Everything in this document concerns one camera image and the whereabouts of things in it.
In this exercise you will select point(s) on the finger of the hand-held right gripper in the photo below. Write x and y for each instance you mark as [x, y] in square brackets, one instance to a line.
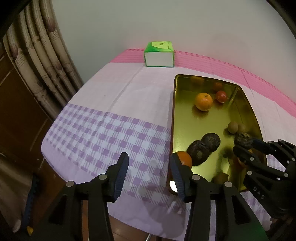
[249, 158]
[262, 145]

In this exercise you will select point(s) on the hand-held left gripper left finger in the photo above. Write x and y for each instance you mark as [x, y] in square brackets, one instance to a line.
[121, 177]

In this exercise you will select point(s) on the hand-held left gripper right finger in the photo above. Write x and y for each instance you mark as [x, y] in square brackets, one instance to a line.
[177, 179]

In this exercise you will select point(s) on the dark wrinkled passion fruit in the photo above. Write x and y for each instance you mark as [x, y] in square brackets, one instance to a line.
[242, 139]
[197, 153]
[211, 141]

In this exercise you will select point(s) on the brown longan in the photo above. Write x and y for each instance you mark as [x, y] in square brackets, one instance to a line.
[220, 178]
[232, 127]

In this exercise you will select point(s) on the red and gold tin box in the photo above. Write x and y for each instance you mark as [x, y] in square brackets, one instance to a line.
[189, 125]

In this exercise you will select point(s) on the red tomato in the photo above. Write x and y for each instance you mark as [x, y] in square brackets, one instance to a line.
[221, 96]

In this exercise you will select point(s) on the pink purple checkered tablecloth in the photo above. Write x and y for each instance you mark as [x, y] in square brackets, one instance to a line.
[127, 92]

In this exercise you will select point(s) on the blue ribbed strip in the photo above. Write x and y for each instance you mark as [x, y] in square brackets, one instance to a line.
[32, 197]

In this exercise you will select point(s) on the brown wooden cabinet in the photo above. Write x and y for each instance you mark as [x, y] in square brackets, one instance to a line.
[18, 115]

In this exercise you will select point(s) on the green tissue box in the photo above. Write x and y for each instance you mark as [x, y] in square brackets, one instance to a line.
[159, 59]

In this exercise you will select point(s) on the beige patterned curtain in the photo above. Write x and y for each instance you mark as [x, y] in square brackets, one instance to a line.
[41, 58]

